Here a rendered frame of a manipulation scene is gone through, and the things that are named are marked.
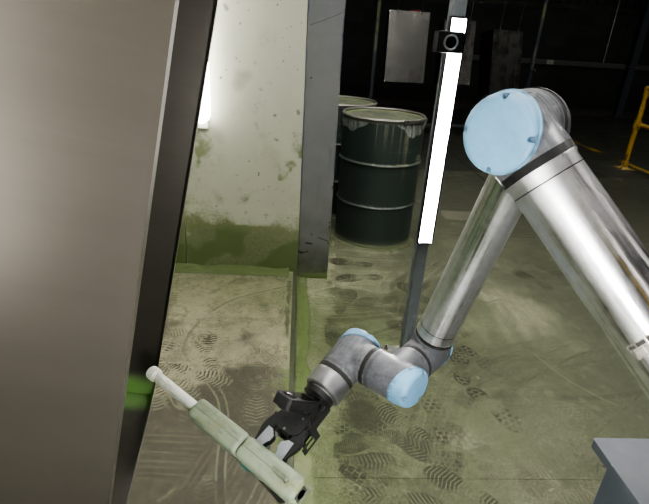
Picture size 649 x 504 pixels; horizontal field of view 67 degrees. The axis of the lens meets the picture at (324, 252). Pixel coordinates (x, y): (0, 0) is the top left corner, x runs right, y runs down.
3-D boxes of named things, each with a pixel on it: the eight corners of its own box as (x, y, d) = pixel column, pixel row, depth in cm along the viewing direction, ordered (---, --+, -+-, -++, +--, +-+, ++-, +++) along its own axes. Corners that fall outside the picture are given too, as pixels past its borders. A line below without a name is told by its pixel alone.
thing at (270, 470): (331, 521, 101) (304, 474, 86) (316, 542, 99) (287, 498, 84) (190, 406, 129) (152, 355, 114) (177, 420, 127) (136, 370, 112)
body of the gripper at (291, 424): (304, 459, 103) (338, 414, 108) (293, 441, 97) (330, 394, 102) (278, 440, 107) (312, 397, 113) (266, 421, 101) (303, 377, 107)
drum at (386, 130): (323, 222, 383) (330, 105, 347) (391, 218, 400) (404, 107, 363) (348, 253, 333) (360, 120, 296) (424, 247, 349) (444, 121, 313)
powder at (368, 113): (333, 110, 347) (334, 108, 346) (403, 111, 362) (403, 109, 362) (360, 124, 300) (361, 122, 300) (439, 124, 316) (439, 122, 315)
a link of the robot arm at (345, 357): (380, 335, 109) (345, 318, 115) (348, 377, 103) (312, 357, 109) (386, 358, 115) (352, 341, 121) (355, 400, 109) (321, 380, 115)
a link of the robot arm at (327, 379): (345, 376, 104) (311, 357, 109) (331, 394, 101) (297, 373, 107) (352, 398, 110) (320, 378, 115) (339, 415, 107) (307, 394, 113)
